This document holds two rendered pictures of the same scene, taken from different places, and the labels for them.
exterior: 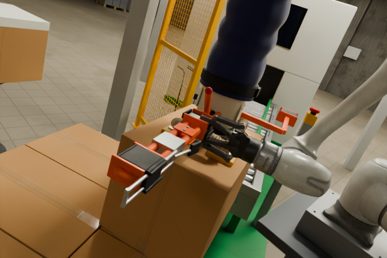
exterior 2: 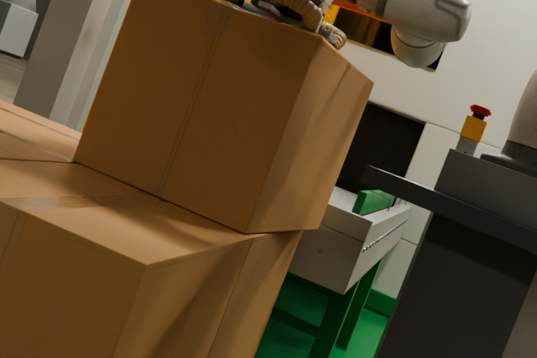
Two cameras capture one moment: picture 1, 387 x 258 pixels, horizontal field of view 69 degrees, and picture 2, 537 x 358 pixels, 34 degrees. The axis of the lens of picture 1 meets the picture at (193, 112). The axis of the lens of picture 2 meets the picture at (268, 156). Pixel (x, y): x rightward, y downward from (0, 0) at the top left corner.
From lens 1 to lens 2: 1.15 m
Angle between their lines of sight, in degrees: 17
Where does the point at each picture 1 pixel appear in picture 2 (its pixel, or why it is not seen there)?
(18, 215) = not seen: outside the picture
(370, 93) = not seen: outside the picture
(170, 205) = (220, 84)
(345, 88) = not seen: outside the picture
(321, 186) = (455, 11)
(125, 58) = (62, 18)
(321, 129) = not seen: outside the picture
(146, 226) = (172, 136)
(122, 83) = (48, 76)
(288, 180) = (409, 6)
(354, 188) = (525, 101)
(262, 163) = not seen: outside the picture
